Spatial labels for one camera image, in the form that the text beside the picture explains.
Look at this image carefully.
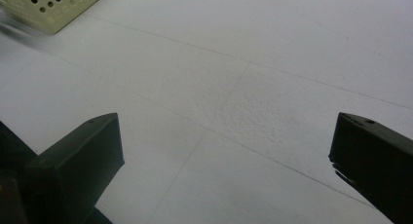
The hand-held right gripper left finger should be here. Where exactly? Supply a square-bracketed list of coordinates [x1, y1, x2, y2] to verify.
[22, 112, 126, 224]

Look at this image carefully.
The cream perforated plastic basket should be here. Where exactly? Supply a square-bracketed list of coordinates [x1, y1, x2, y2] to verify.
[0, 0, 111, 35]

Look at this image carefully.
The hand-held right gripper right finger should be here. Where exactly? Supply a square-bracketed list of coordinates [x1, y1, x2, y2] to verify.
[328, 112, 413, 224]

